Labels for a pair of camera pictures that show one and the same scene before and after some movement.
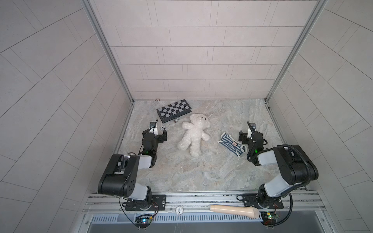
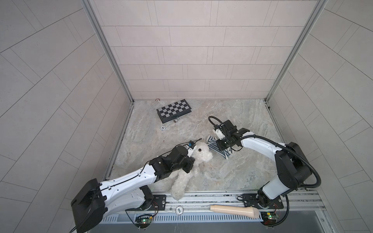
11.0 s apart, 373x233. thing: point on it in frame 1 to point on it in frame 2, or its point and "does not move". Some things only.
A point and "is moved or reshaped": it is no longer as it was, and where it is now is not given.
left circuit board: (143, 222) does not move
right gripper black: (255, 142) to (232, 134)
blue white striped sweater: (235, 147) is moved or reshaped
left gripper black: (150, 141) to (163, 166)
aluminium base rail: (112, 204) does not move
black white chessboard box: (173, 110) does not move
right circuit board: (268, 218) does not move
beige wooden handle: (252, 212) does not move
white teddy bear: (194, 134) to (201, 153)
